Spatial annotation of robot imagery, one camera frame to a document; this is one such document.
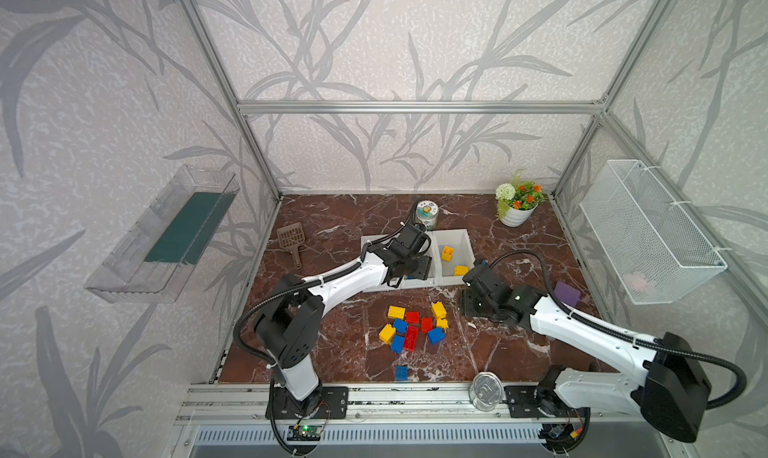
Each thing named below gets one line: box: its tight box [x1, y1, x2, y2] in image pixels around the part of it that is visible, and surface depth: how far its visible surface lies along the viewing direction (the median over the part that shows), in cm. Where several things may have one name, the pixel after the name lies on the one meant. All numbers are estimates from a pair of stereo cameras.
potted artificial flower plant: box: [496, 175, 544, 228], surface depth 104 cm
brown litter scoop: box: [277, 222, 305, 269], surface depth 108 cm
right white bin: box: [432, 228, 476, 286], surface depth 101 cm
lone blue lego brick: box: [395, 365, 409, 381], surface depth 79 cm
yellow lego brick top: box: [388, 305, 406, 320], surface depth 89 cm
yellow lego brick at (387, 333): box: [379, 324, 397, 345], surface depth 85 cm
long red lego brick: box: [404, 325, 419, 352], surface depth 84 cm
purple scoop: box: [553, 281, 581, 307], surface depth 95 cm
